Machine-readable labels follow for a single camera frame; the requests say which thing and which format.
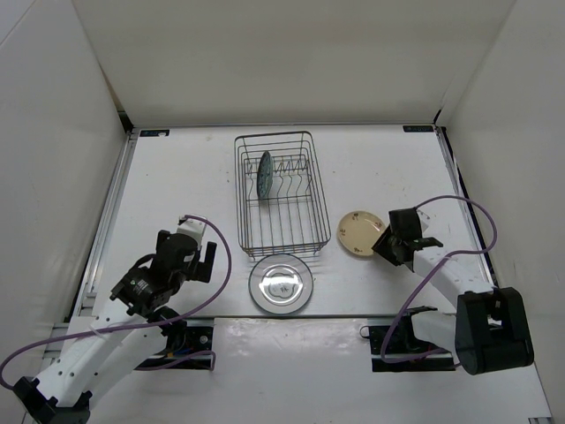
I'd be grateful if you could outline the cream floral plate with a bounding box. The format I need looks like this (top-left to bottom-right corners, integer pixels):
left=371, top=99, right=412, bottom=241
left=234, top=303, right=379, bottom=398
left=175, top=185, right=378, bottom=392
left=336, top=210, right=387, bottom=260

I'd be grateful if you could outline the white dark-rimmed plate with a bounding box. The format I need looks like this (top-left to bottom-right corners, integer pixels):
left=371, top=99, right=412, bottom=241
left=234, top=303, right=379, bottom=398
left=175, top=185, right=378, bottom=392
left=248, top=254, right=314, bottom=315

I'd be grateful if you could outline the metal wire dish rack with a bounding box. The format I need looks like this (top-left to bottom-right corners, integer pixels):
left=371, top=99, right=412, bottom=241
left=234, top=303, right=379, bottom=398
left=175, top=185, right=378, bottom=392
left=234, top=131, right=331, bottom=260

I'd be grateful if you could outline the blue patterned plate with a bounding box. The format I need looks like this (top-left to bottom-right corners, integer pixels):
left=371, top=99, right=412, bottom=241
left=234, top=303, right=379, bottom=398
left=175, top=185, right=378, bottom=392
left=256, top=151, right=274, bottom=200

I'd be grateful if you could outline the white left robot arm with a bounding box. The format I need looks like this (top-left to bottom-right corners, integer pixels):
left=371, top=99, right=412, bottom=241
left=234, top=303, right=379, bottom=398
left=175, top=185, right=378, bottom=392
left=12, top=220, right=216, bottom=423

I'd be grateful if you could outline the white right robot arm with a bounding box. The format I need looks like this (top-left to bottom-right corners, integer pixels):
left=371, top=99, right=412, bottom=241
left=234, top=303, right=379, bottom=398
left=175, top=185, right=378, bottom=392
left=233, top=206, right=534, bottom=375

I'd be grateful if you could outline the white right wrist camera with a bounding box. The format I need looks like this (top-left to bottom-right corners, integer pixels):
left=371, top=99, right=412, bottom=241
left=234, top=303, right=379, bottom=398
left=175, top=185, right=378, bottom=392
left=416, top=209, right=432, bottom=237

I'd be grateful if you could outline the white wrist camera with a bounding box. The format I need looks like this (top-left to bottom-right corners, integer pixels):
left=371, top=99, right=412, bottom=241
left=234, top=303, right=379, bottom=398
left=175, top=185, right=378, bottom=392
left=416, top=209, right=432, bottom=237
left=177, top=216, right=207, bottom=248

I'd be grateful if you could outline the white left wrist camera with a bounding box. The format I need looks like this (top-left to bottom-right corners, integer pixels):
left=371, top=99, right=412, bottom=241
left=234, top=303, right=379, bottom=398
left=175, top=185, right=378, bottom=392
left=177, top=216, right=207, bottom=248

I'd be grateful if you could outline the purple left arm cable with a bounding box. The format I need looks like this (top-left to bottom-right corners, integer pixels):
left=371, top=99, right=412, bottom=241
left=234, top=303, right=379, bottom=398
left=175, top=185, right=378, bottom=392
left=0, top=213, right=234, bottom=390

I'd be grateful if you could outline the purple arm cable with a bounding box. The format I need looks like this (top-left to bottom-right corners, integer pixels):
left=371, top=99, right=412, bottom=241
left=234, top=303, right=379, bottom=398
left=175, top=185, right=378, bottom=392
left=380, top=195, right=501, bottom=366
left=0, top=213, right=234, bottom=390

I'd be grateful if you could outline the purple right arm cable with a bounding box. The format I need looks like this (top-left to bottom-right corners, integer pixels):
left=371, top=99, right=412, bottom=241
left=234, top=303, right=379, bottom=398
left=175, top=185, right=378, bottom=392
left=380, top=195, right=501, bottom=366

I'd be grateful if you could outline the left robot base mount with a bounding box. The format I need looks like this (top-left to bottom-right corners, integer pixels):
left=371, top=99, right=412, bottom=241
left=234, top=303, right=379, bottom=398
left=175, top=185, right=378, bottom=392
left=135, top=319, right=215, bottom=372

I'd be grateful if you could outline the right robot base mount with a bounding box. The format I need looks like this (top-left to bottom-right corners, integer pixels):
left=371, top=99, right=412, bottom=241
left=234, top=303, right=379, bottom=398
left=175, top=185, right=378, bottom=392
left=359, top=323, right=456, bottom=373

